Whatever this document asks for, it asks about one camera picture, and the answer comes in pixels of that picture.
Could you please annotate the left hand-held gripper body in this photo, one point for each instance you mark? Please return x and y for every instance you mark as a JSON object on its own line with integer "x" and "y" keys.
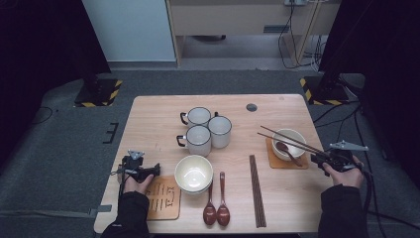
{"x": 132, "y": 167}

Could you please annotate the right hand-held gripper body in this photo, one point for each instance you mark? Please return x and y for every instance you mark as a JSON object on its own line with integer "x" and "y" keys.
{"x": 343, "y": 158}

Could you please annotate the cream ceramic bowl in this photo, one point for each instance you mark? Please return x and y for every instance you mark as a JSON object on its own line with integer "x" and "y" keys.
{"x": 198, "y": 193}
{"x": 290, "y": 133}
{"x": 193, "y": 173}

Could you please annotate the red-brown wooden spoon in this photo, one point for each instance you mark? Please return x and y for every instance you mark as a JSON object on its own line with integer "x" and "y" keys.
{"x": 209, "y": 214}
{"x": 223, "y": 214}
{"x": 281, "y": 146}

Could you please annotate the carved wooden coaster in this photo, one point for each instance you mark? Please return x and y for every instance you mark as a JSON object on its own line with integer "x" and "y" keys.
{"x": 165, "y": 211}
{"x": 277, "y": 164}

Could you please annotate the single brown wooden chopstick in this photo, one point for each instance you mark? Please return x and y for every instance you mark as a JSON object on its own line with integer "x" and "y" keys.
{"x": 265, "y": 135}
{"x": 269, "y": 129}

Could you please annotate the row of dark brown chopsticks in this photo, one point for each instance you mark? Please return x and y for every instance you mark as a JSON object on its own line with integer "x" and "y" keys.
{"x": 257, "y": 191}

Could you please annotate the white enamel mug black rim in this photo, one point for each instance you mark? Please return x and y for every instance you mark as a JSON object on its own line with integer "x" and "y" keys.
{"x": 198, "y": 116}
{"x": 219, "y": 130}
{"x": 198, "y": 139}

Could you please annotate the person's left hand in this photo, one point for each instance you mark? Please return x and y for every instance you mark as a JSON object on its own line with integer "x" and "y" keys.
{"x": 137, "y": 187}

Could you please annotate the person's right hand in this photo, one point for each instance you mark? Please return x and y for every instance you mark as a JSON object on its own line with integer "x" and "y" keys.
{"x": 346, "y": 177}

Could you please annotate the grey tape strip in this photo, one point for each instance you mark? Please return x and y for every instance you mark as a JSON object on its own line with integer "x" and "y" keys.
{"x": 104, "y": 208}

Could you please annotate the hazard striped stand base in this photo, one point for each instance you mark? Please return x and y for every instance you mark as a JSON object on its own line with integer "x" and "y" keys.
{"x": 330, "y": 97}
{"x": 99, "y": 94}

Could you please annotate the grey round table grommet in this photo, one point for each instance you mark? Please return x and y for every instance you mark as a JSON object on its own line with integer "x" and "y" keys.
{"x": 251, "y": 107}

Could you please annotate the black curtain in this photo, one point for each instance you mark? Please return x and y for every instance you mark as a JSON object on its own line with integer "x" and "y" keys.
{"x": 389, "y": 49}
{"x": 39, "y": 49}

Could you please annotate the white partition panel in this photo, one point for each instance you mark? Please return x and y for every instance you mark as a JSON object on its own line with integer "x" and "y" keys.
{"x": 132, "y": 29}

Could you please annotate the dark round object under desk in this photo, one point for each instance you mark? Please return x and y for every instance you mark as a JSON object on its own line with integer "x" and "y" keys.
{"x": 208, "y": 38}

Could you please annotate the white power strip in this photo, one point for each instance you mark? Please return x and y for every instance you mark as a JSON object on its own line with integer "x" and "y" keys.
{"x": 295, "y": 2}

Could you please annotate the beige wooden desk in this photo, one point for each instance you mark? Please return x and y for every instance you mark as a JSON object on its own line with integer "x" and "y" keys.
{"x": 231, "y": 20}

